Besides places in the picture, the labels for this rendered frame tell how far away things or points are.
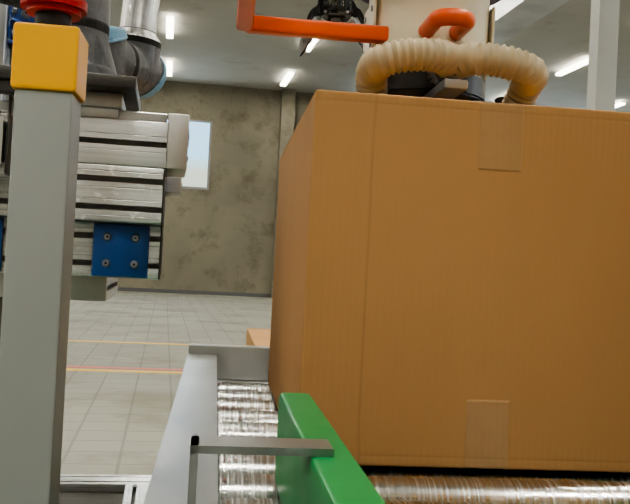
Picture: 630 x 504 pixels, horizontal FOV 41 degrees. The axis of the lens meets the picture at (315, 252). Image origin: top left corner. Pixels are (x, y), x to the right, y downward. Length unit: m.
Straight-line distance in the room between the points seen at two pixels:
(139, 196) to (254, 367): 0.37
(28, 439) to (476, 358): 0.48
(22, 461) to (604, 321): 0.64
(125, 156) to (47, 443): 0.58
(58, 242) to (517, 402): 0.52
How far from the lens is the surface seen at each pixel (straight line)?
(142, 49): 2.06
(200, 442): 0.55
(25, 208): 0.94
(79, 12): 0.99
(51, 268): 0.93
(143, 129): 1.39
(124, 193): 1.38
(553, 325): 0.96
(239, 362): 1.52
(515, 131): 0.96
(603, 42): 5.22
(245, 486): 0.86
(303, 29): 1.17
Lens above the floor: 0.76
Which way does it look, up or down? 1 degrees up
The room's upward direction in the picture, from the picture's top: 3 degrees clockwise
